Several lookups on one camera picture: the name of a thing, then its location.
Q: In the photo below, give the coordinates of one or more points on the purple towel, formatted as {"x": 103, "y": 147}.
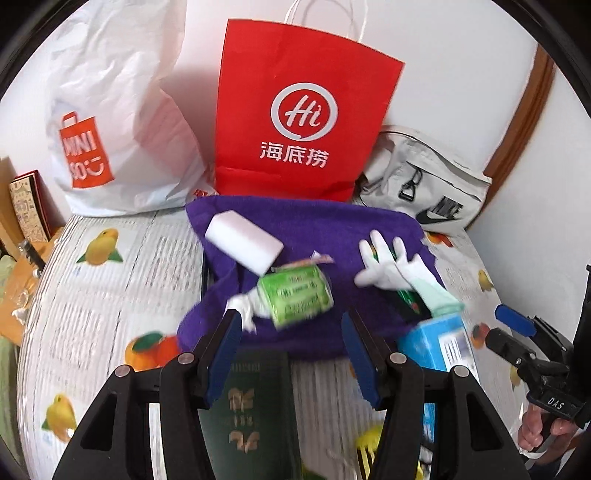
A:
{"x": 314, "y": 221}

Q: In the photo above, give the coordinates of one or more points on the fruit printed tablecloth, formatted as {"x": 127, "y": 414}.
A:
{"x": 115, "y": 300}

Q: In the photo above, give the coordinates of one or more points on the yellow plastic object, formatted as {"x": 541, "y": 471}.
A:
{"x": 369, "y": 443}

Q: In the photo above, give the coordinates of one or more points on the person's right hand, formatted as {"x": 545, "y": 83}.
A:
{"x": 531, "y": 427}

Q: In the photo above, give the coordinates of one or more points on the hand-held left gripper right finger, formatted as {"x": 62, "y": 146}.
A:
{"x": 361, "y": 362}

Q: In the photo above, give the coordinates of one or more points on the blue cardboard box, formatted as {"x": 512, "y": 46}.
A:
{"x": 429, "y": 341}

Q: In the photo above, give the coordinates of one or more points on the patterned book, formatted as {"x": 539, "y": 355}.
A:
{"x": 30, "y": 207}

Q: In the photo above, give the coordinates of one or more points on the wooden door frame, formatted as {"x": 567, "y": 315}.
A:
{"x": 521, "y": 120}

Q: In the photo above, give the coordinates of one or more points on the white sponge block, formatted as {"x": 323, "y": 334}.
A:
{"x": 244, "y": 240}

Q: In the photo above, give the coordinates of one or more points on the grey sling bag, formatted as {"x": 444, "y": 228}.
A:
{"x": 392, "y": 161}

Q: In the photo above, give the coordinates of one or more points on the green sachet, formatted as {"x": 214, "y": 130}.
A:
{"x": 411, "y": 301}

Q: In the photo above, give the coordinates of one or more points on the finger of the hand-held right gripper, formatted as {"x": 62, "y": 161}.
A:
{"x": 515, "y": 319}
{"x": 505, "y": 346}

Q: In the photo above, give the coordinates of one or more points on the white rubber glove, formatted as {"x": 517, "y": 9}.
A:
{"x": 388, "y": 267}

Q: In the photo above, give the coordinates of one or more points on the white plastic shopping bag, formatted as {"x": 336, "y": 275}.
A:
{"x": 129, "y": 69}

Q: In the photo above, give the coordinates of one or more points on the dark green booklet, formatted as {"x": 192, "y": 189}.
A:
{"x": 249, "y": 415}

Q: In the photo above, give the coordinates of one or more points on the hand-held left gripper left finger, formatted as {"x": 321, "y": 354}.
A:
{"x": 226, "y": 350}

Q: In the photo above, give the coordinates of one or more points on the red paper bag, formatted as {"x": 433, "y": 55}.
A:
{"x": 258, "y": 83}

